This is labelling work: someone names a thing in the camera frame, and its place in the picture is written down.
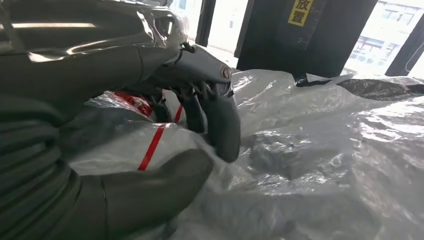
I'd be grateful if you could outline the white package with red stripes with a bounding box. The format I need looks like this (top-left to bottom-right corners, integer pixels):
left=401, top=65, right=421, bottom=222
left=67, top=91, right=216, bottom=176

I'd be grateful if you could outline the black frame post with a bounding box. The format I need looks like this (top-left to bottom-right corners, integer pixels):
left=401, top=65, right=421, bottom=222
left=384, top=13, right=424, bottom=78
left=195, top=0, right=217, bottom=47

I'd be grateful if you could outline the yellow label with black characters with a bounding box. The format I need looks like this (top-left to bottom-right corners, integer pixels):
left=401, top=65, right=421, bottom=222
left=287, top=0, right=315, bottom=27

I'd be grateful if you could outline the grey shiny plastic package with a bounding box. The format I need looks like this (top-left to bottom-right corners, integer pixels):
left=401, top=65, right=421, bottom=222
left=125, top=69, right=424, bottom=240

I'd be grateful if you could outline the ribbed grey left arm sleeve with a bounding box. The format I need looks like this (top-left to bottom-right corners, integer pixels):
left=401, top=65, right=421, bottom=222
left=0, top=94, right=82, bottom=240

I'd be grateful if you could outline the dark grey plastic package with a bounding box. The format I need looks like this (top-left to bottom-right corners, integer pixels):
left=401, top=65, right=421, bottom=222
left=336, top=77, right=424, bottom=102

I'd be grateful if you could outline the black panel with ruler marks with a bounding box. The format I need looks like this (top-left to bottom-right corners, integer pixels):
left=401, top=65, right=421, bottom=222
left=233, top=0, right=379, bottom=88

